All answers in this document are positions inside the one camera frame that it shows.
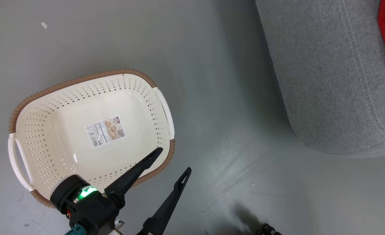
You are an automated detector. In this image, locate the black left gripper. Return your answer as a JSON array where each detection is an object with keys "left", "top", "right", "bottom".
[{"left": 50, "top": 148, "right": 192, "bottom": 235}]

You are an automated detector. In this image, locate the cream perforated laundry basket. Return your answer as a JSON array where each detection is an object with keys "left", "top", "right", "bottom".
[{"left": 8, "top": 68, "right": 176, "bottom": 209}]

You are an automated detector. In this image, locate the printed barcode label sticker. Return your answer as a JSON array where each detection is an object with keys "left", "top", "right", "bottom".
[{"left": 87, "top": 116, "right": 126, "bottom": 148}]

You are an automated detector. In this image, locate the grey fabric sofa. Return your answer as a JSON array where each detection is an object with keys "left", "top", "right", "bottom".
[{"left": 255, "top": 0, "right": 385, "bottom": 158}]

